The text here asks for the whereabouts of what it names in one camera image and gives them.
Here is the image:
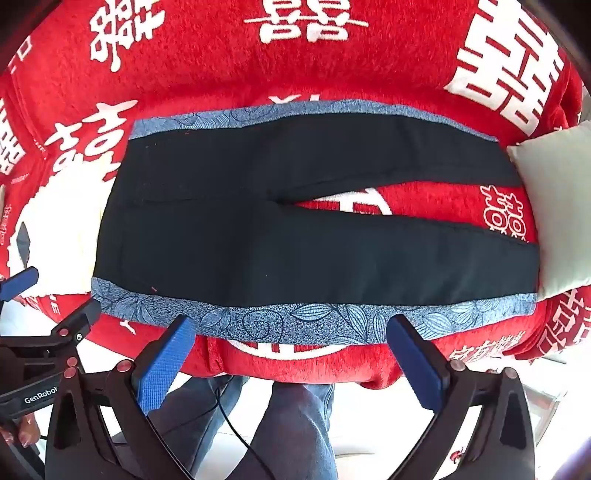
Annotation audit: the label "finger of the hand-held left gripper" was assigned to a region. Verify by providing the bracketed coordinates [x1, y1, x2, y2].
[0, 266, 40, 302]
[47, 298, 103, 345]

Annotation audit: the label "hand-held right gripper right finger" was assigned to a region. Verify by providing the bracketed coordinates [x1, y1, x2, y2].
[385, 315, 539, 480]

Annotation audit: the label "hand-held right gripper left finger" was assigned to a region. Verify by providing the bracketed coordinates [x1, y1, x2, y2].
[45, 315, 199, 480]

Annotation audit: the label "black pants with blue stripe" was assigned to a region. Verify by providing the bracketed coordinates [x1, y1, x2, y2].
[90, 99, 541, 347]

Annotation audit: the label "person's left hand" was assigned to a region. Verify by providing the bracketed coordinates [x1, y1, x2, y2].
[0, 410, 45, 449]

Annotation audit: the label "person's blue jeans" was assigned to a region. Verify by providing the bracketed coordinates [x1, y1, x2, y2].
[148, 373, 339, 480]

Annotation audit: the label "off-white pillow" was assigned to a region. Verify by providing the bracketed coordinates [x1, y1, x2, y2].
[505, 124, 591, 303]

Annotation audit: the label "red printed blanket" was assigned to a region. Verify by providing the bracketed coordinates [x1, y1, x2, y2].
[0, 0, 591, 391]

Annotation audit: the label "thin black cable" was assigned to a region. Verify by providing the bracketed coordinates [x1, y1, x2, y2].
[210, 376, 252, 450]

